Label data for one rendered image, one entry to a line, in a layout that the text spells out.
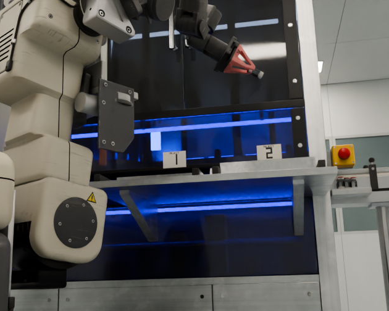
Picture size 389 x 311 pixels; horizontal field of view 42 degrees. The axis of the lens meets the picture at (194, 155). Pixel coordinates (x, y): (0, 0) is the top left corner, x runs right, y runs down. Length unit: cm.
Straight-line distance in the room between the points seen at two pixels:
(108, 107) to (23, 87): 18
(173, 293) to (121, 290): 18
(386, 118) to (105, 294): 535
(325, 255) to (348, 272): 464
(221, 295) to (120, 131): 80
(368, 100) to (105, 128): 582
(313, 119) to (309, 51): 26
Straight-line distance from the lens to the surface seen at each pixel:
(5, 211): 81
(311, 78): 187
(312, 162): 139
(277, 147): 179
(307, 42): 192
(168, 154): 183
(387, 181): 191
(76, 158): 108
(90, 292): 187
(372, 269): 642
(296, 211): 156
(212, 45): 144
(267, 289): 174
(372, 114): 672
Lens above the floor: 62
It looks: 13 degrees up
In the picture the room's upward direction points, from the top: 2 degrees counter-clockwise
